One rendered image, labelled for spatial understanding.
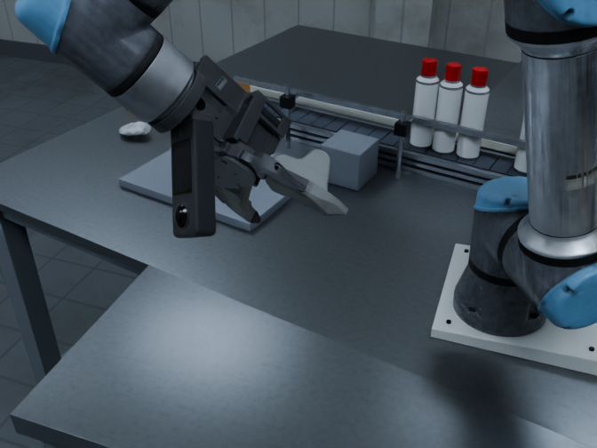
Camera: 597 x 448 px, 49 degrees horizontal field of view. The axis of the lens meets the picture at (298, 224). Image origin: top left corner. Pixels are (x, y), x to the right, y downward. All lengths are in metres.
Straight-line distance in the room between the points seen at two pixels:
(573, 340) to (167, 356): 0.63
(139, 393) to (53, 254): 1.89
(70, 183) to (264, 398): 0.79
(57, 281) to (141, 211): 1.32
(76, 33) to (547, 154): 0.52
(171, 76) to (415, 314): 0.66
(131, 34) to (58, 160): 1.10
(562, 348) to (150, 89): 0.74
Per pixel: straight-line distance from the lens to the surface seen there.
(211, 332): 1.09
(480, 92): 1.46
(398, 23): 3.73
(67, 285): 2.66
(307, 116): 1.70
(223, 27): 4.29
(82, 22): 0.60
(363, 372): 1.02
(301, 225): 1.33
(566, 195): 0.83
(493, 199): 0.98
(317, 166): 0.67
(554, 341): 1.10
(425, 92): 1.50
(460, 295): 1.10
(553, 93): 0.76
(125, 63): 0.61
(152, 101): 0.62
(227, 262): 1.23
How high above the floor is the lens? 1.55
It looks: 33 degrees down
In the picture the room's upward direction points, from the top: straight up
